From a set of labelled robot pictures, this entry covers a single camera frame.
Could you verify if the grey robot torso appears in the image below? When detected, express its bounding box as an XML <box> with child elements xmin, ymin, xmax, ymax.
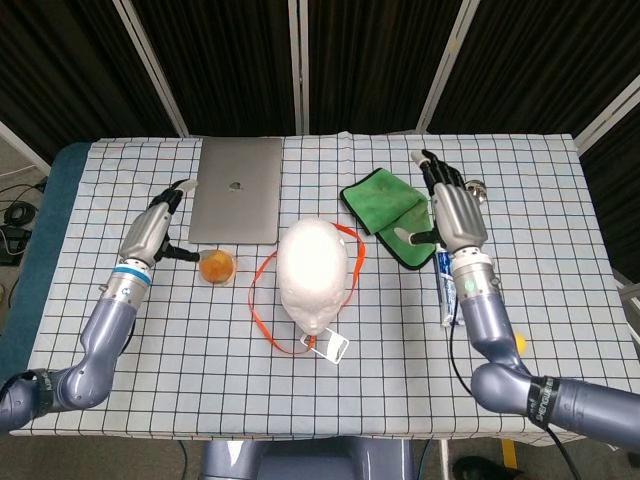
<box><xmin>199</xmin><ymin>437</ymin><xmax>416</xmax><ymax>480</ymax></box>

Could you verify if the white partition frame post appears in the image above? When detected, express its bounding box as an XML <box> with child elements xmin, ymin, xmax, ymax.
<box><xmin>112</xmin><ymin>0</ymin><xmax>190</xmax><ymax>137</ymax></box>
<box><xmin>574</xmin><ymin>74</ymin><xmax>640</xmax><ymax>151</ymax></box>
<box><xmin>0</xmin><ymin>119</ymin><xmax>51</xmax><ymax>174</ymax></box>
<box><xmin>416</xmin><ymin>0</ymin><xmax>482</xmax><ymax>134</ymax></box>
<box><xmin>287</xmin><ymin>0</ymin><xmax>310</xmax><ymax>135</ymax></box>

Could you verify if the black partition panel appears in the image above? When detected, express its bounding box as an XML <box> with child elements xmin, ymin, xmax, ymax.
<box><xmin>307</xmin><ymin>0</ymin><xmax>464</xmax><ymax>135</ymax></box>
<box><xmin>0</xmin><ymin>0</ymin><xmax>179</xmax><ymax>164</ymax></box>
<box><xmin>130</xmin><ymin>0</ymin><xmax>301</xmax><ymax>137</ymax></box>
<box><xmin>579</xmin><ymin>117</ymin><xmax>640</xmax><ymax>281</ymax></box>
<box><xmin>428</xmin><ymin>0</ymin><xmax>640</xmax><ymax>136</ymax></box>

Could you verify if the black shoe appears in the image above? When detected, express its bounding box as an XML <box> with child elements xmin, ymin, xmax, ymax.
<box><xmin>452</xmin><ymin>455</ymin><xmax>526</xmax><ymax>480</ymax></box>

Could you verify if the white badge holder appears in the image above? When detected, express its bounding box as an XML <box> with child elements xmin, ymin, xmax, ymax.
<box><xmin>300</xmin><ymin>327</ymin><xmax>350</xmax><ymax>364</ymax></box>

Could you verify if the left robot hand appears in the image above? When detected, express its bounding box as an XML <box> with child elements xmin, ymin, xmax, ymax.
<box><xmin>118</xmin><ymin>178</ymin><xmax>204</xmax><ymax>269</ymax></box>

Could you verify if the blue white toothpaste tube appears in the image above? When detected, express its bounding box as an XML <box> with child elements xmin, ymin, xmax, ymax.
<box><xmin>436</xmin><ymin>248</ymin><xmax>464</xmax><ymax>329</ymax></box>

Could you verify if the blue table padding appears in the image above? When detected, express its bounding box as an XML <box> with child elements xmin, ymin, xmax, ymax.
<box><xmin>0</xmin><ymin>142</ymin><xmax>94</xmax><ymax>391</ymax></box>

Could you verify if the orange jelly cup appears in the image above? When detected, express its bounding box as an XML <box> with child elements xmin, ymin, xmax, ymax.
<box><xmin>198</xmin><ymin>248</ymin><xmax>239</xmax><ymax>286</ymax></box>

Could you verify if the black floor cable bundle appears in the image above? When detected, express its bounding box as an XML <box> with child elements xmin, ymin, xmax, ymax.
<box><xmin>0</xmin><ymin>182</ymin><xmax>49</xmax><ymax>226</ymax></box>

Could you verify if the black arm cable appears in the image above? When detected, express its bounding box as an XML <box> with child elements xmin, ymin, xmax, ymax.
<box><xmin>448</xmin><ymin>319</ymin><xmax>579</xmax><ymax>480</ymax></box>

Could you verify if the green microfibre cloth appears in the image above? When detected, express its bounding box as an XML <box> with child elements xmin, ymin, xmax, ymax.
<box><xmin>340</xmin><ymin>168</ymin><xmax>441</xmax><ymax>271</ymax></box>

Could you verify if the white foam mannequin head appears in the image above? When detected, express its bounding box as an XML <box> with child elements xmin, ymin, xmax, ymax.
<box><xmin>276</xmin><ymin>215</ymin><xmax>350</xmax><ymax>335</ymax></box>

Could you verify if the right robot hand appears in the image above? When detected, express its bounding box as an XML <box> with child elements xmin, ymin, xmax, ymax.
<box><xmin>394</xmin><ymin>148</ymin><xmax>490</xmax><ymax>251</ymax></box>

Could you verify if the orange lanyard strap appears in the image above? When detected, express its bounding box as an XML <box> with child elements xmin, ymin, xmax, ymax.
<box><xmin>246</xmin><ymin>223</ymin><xmax>366</xmax><ymax>356</ymax></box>

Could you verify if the checkered tablecloth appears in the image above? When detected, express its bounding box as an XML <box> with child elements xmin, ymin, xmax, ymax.
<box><xmin>9</xmin><ymin>130</ymin><xmax>619</xmax><ymax>444</ymax></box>

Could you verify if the grey laptop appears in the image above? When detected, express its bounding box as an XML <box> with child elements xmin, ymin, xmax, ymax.
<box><xmin>188</xmin><ymin>136</ymin><xmax>285</xmax><ymax>246</ymax></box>

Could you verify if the steel ladle black handle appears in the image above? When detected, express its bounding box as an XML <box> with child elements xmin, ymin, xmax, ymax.
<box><xmin>464</xmin><ymin>178</ymin><xmax>487</xmax><ymax>206</ymax></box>

